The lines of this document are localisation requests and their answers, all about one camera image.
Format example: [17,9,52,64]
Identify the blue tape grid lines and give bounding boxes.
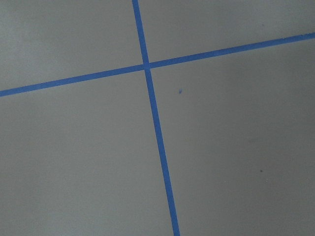
[0,0,315,236]

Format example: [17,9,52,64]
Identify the brown paper table cover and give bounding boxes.
[0,0,315,236]

